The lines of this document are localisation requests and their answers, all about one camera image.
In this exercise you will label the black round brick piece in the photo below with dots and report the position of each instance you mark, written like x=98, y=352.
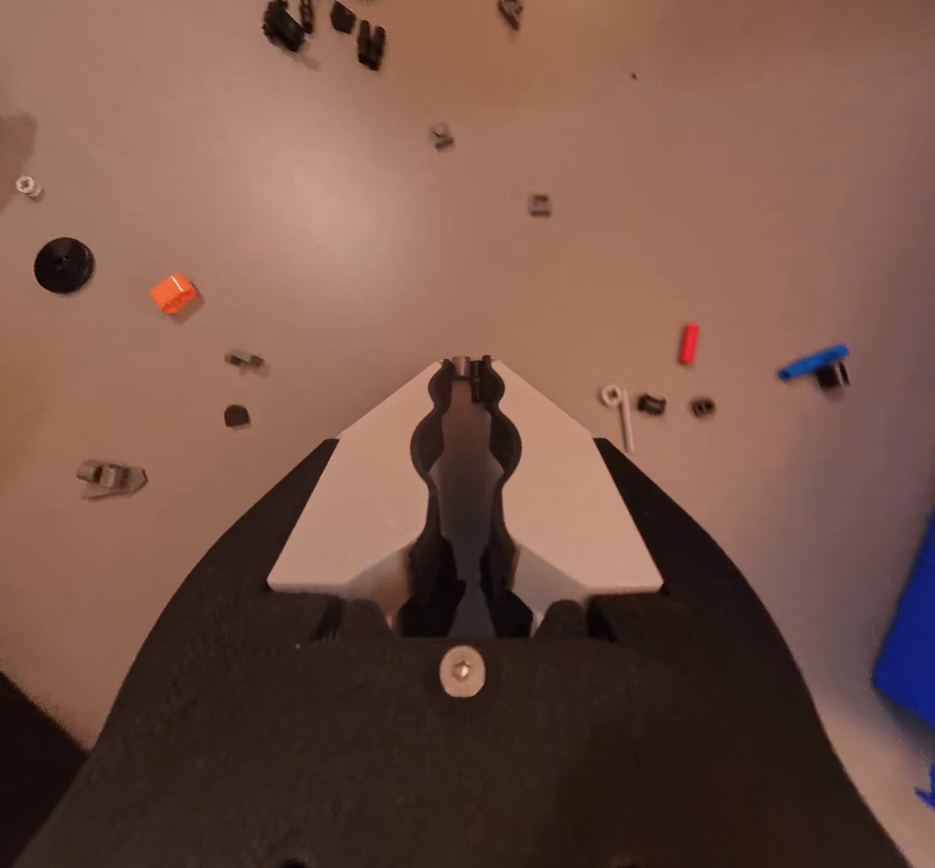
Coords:
x=63, y=264

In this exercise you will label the light grey axle pin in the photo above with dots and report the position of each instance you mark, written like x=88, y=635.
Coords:
x=626, y=422

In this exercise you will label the blue plastic bin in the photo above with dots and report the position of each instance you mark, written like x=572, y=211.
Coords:
x=909, y=634

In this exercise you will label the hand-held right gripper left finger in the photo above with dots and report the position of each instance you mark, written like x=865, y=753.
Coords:
x=350, y=517

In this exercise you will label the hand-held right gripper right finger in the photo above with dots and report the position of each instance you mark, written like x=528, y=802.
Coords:
x=584, y=517

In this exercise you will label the small grey cylinder piece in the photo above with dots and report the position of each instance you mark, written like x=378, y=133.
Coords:
x=461, y=365

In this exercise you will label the small black brick piece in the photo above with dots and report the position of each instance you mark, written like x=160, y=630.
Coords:
x=702, y=406
x=650, y=403
x=283, y=24
x=342, y=17
x=236, y=415
x=365, y=32

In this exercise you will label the small orange brick piece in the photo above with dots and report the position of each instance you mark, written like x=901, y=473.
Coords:
x=174, y=293

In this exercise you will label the black cylinder brick piece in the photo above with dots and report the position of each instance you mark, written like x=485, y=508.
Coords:
x=833, y=376

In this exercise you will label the small white brick piece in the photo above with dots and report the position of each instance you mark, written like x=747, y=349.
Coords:
x=28, y=187

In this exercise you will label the small grey brick piece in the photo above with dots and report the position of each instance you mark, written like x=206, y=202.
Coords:
x=539, y=205
x=245, y=359
x=109, y=477
x=442, y=136

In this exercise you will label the blue brick piece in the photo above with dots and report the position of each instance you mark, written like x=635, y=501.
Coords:
x=807, y=364

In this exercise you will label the red brick pin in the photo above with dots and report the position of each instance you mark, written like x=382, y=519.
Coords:
x=689, y=344

